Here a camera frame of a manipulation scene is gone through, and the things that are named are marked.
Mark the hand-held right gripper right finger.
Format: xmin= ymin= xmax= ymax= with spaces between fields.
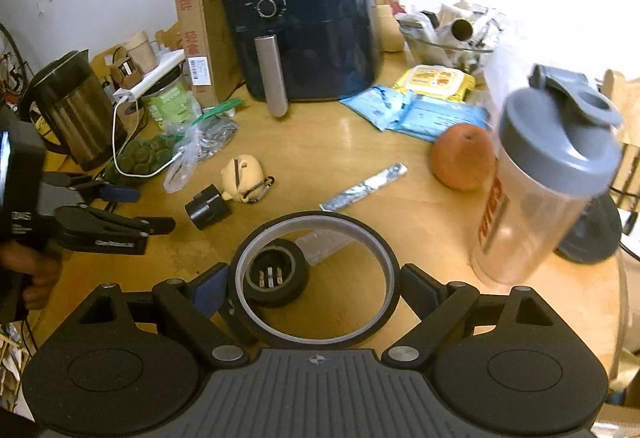
xmin=382 ymin=264 xmax=566 ymax=365

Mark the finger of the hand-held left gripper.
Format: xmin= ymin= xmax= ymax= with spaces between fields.
xmin=44 ymin=172 xmax=142 ymax=207
xmin=55 ymin=207 xmax=177 ymax=255

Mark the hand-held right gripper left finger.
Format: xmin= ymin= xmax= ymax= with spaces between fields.
xmin=75 ymin=263 xmax=257 ymax=365

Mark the yellow rubber cap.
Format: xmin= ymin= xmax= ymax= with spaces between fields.
xmin=220 ymin=155 xmax=277 ymax=205

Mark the large black tape ring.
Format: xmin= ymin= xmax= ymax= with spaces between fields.
xmin=228 ymin=213 xmax=401 ymax=349

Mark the person's left hand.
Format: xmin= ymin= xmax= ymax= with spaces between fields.
xmin=0 ymin=242 xmax=74 ymax=313

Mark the bag of dark green balls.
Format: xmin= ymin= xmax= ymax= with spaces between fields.
xmin=102 ymin=133 xmax=187 ymax=185

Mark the black cylindrical adapter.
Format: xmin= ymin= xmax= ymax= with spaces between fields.
xmin=184 ymin=184 xmax=234 ymax=231

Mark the crumpled clear plastic bag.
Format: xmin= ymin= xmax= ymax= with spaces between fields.
xmin=162 ymin=128 xmax=202 ymax=194

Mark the small black tape roll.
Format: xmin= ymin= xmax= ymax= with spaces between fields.
xmin=243 ymin=239 xmax=309 ymax=309

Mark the dark steel electric kettle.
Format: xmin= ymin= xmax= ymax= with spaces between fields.
xmin=20 ymin=50 xmax=129 ymax=171

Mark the green labelled can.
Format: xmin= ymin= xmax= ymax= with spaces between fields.
xmin=142 ymin=72 xmax=203 ymax=135

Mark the zip bag with green seal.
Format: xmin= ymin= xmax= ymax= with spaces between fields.
xmin=187 ymin=98 xmax=246 ymax=163

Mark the silver foil sachet stick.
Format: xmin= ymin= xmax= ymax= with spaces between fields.
xmin=319 ymin=163 xmax=408 ymax=213

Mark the white power bank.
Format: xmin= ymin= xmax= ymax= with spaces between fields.
xmin=112 ymin=50 xmax=187 ymax=101

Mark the small brown box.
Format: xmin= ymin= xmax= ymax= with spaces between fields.
xmin=110 ymin=58 xmax=142 ymax=86

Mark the clear shaker bottle grey lid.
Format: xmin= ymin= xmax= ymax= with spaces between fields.
xmin=470 ymin=64 xmax=625 ymax=286

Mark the orange fruit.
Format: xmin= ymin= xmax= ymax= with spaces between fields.
xmin=431 ymin=123 xmax=497 ymax=192

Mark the brown paper cup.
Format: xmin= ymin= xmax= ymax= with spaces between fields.
xmin=122 ymin=30 xmax=161 ymax=74

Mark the blue flat packet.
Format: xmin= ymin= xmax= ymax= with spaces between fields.
xmin=395 ymin=95 xmax=492 ymax=145
xmin=340 ymin=85 xmax=417 ymax=133

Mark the tall cardboard box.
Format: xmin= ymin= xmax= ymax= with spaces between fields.
xmin=167 ymin=0 xmax=242 ymax=109

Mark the yellow wet wipes pack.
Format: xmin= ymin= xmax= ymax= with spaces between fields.
xmin=392 ymin=65 xmax=476 ymax=102

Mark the translucent printed plastic bag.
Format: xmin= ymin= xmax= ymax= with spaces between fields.
xmin=482 ymin=25 xmax=531 ymax=129

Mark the glass bowl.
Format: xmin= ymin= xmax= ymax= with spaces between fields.
xmin=400 ymin=25 xmax=496 ymax=74

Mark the dark blue air fryer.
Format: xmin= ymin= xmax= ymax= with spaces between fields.
xmin=215 ymin=0 xmax=386 ymax=119

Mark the grey tube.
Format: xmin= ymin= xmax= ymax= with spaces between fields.
xmin=449 ymin=18 xmax=477 ymax=44

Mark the wooden chair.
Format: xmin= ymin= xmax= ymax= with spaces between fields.
xmin=602 ymin=68 xmax=640 ymax=145
xmin=372 ymin=0 xmax=406 ymax=54

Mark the white charging cable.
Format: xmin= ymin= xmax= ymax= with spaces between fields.
xmin=111 ymin=94 xmax=184 ymax=179

